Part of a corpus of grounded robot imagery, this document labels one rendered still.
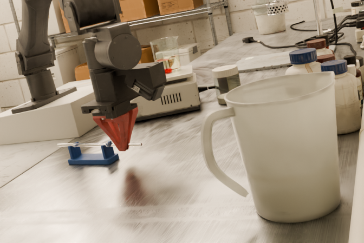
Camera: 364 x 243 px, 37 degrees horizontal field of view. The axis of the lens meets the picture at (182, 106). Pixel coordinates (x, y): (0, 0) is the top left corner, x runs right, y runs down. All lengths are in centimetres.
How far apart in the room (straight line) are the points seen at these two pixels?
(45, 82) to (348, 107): 75
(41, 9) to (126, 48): 38
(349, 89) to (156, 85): 31
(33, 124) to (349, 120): 71
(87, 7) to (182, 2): 258
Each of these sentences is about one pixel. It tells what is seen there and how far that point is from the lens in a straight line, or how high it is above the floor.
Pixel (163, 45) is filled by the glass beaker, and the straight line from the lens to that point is 123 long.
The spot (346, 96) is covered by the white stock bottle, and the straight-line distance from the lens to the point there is 90.
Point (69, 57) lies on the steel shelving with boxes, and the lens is 400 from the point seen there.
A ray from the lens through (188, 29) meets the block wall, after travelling 385.
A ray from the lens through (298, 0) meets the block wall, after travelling 366.
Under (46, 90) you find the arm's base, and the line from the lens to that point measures 135.
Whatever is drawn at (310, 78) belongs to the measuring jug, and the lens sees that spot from 69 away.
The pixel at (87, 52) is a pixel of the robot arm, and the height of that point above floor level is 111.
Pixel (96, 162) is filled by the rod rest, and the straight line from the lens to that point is 100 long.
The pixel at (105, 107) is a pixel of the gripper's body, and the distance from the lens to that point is 90.
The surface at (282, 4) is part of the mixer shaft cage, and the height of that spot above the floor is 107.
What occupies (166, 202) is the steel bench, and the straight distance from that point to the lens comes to 77.
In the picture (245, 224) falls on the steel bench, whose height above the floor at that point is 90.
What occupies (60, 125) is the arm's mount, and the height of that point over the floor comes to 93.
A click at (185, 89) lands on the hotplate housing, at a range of 121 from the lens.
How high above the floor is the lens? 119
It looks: 13 degrees down
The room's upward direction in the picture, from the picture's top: 12 degrees counter-clockwise
